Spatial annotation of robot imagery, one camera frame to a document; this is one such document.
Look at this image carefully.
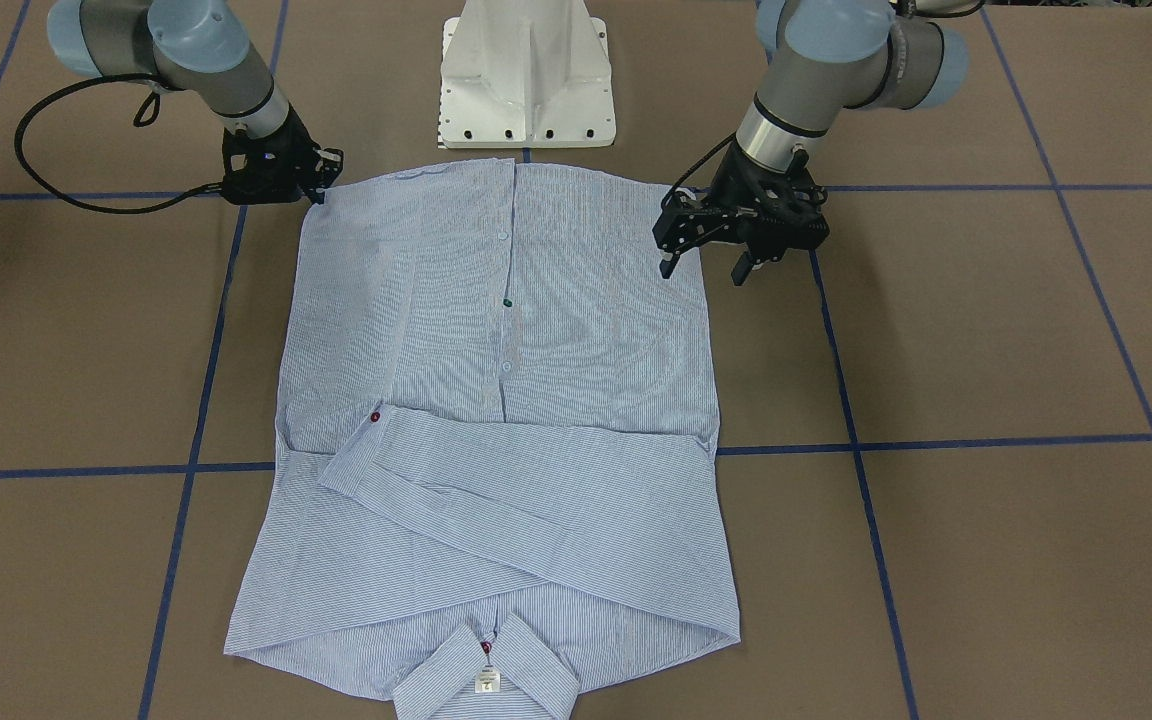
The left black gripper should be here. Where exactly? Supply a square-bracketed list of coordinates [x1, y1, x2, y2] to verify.
[653, 141, 829, 287]

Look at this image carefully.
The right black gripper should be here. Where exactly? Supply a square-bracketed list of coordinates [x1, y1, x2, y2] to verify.
[221, 108, 344, 205]

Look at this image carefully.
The light blue striped shirt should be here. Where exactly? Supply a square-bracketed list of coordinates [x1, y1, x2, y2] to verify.
[223, 159, 741, 719]

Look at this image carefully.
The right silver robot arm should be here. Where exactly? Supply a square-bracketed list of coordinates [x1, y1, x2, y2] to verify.
[46, 1, 343, 205]

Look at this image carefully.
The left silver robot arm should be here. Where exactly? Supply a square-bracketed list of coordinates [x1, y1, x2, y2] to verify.
[653, 1, 969, 285]

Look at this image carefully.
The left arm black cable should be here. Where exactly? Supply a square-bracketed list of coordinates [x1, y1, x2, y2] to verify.
[669, 130, 737, 200]

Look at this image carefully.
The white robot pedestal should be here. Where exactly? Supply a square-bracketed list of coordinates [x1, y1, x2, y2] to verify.
[435, 1, 617, 150]

